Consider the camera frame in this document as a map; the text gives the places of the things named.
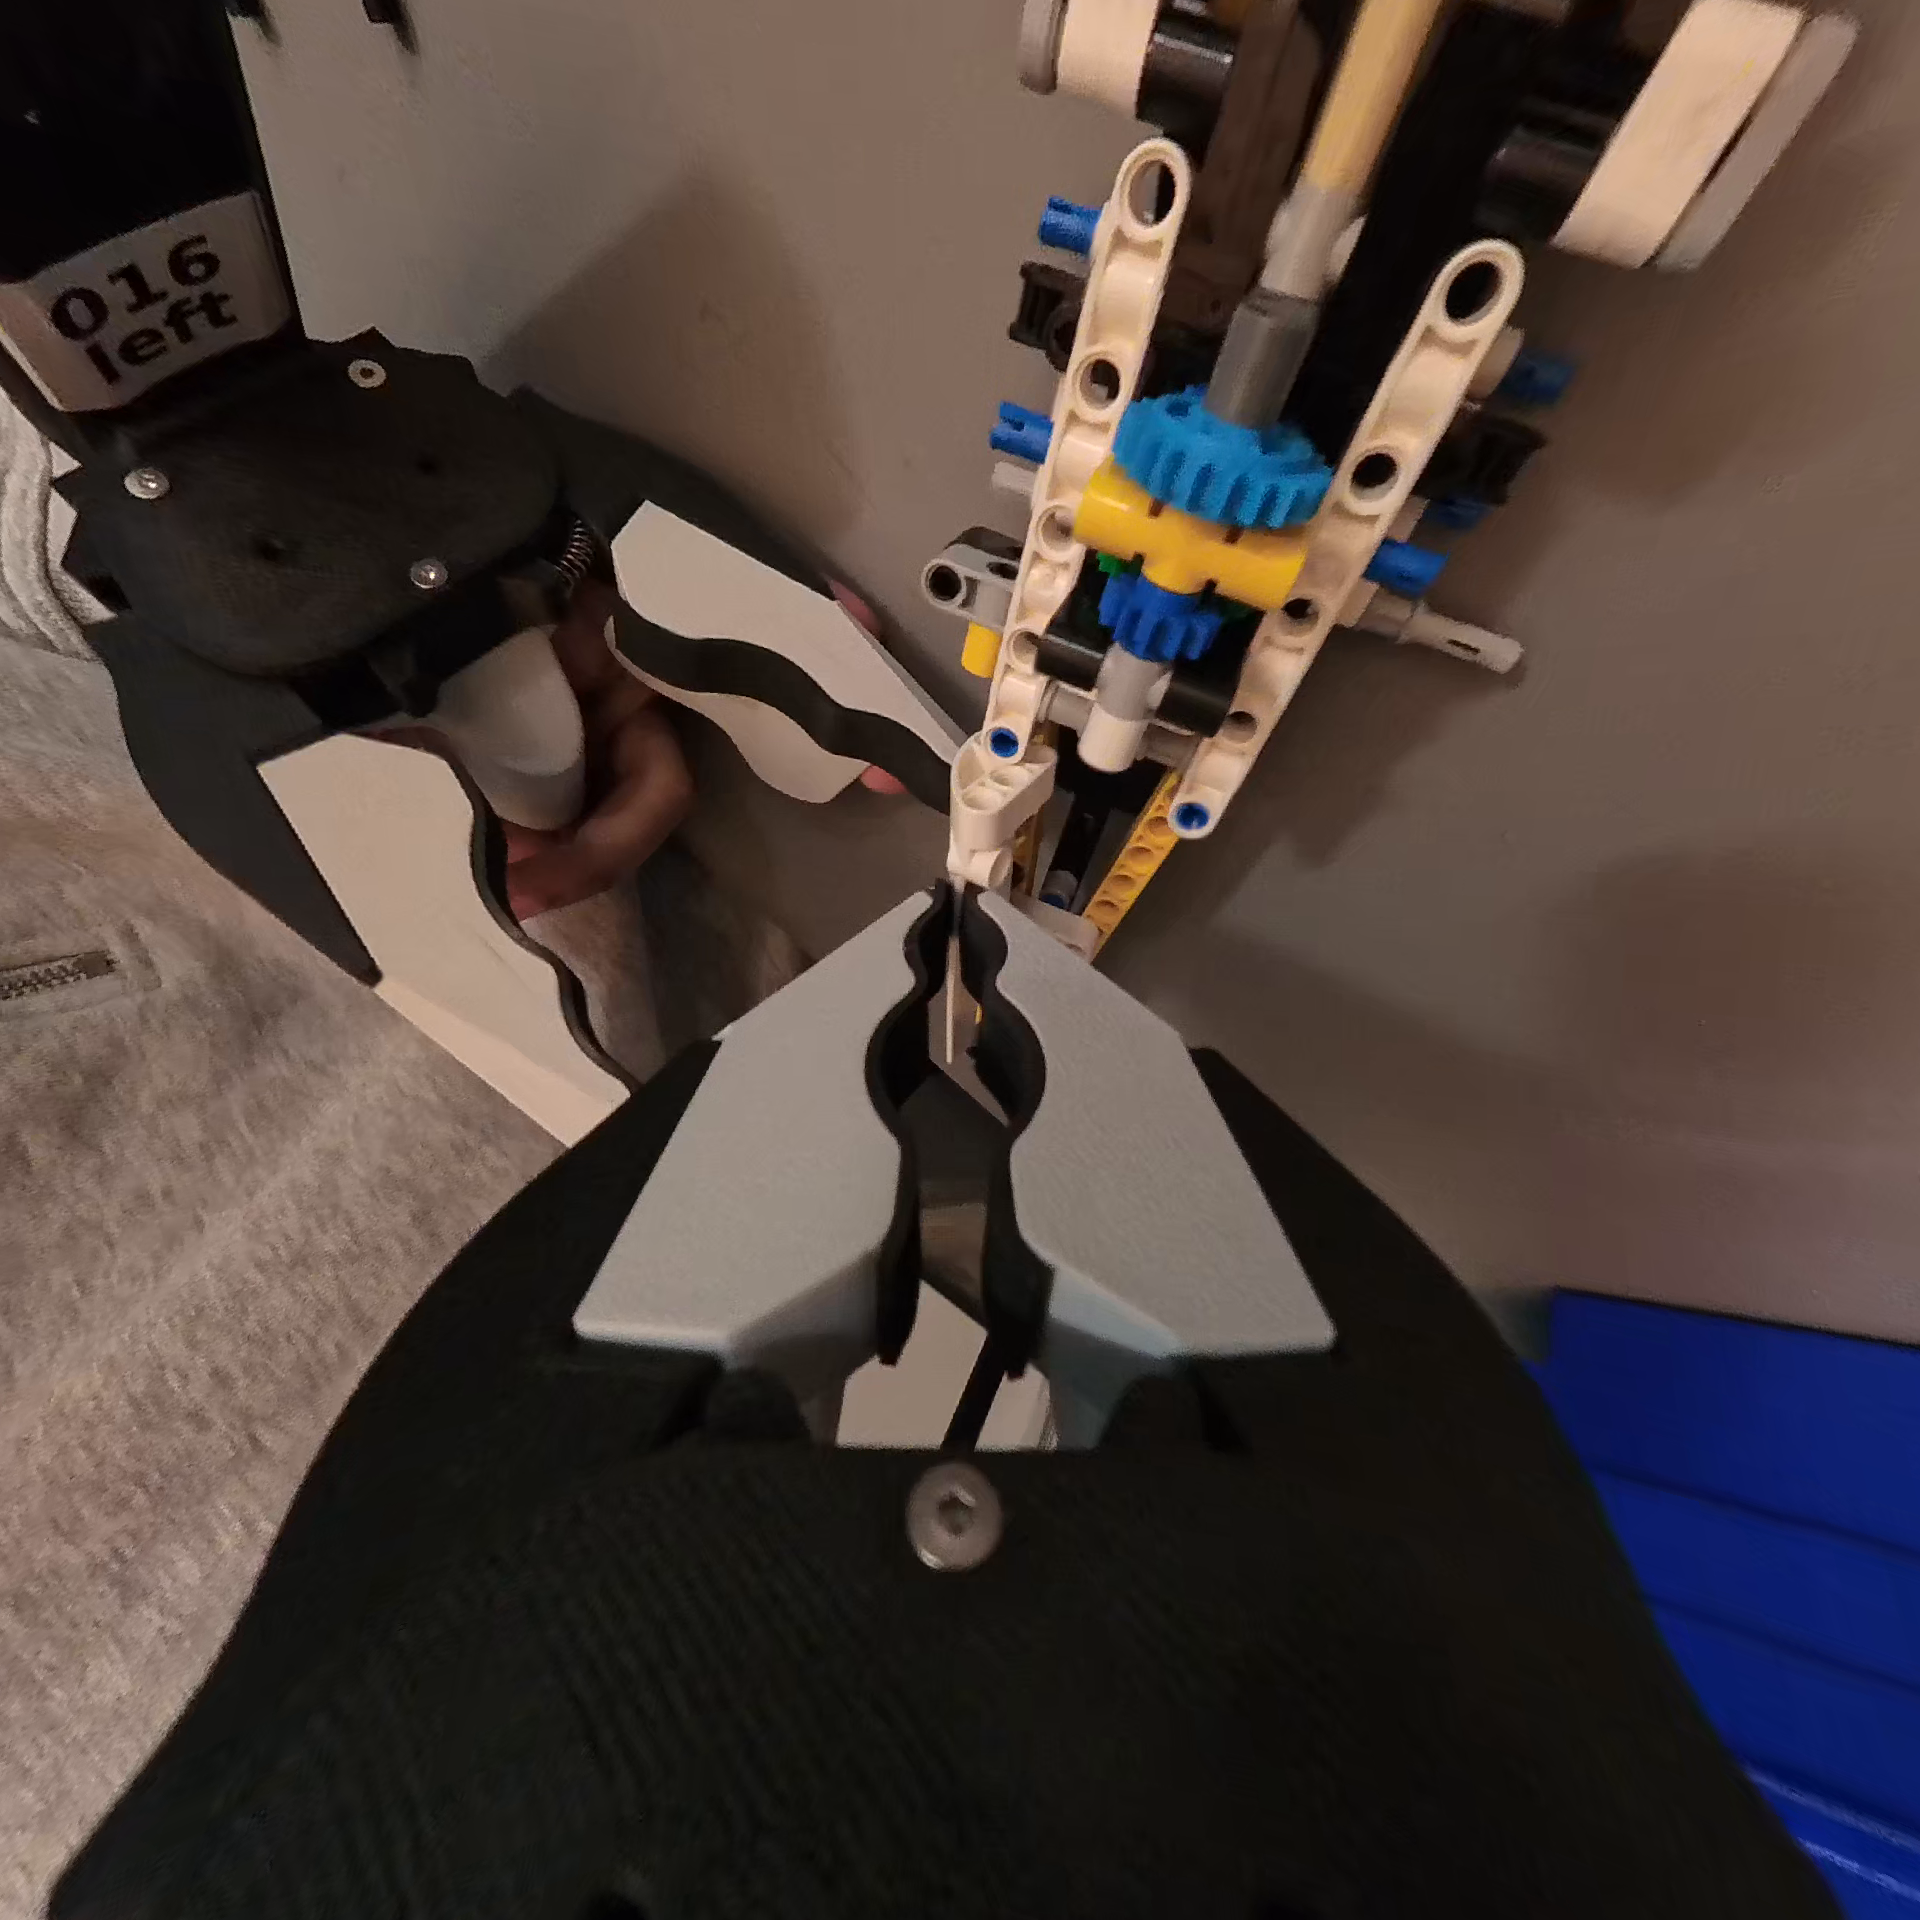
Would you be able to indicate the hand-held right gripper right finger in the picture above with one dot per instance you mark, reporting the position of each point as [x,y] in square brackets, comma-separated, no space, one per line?
[1170,1215]

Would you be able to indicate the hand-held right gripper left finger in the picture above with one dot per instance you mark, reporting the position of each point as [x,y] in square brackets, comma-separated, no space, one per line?
[751,1200]

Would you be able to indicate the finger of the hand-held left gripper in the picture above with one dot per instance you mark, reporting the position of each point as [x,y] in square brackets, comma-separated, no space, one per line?
[751,593]
[406,886]

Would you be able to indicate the lego helicopter model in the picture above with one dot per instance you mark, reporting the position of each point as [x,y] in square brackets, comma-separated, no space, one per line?
[1185,541]

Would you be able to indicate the person's left hand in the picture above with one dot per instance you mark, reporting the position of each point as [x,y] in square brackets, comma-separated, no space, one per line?
[629,796]

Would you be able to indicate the blue plastic bin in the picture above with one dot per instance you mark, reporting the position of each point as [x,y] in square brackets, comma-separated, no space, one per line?
[1769,1500]

